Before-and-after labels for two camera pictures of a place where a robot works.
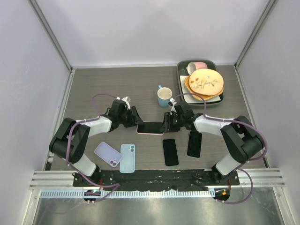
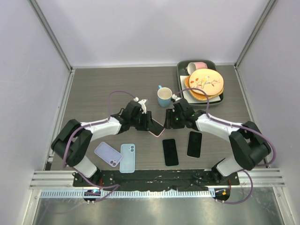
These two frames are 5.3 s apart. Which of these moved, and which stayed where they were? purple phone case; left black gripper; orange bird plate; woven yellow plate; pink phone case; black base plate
Moved: left black gripper; pink phone case
Stayed: purple phone case; black base plate; woven yellow plate; orange bird plate
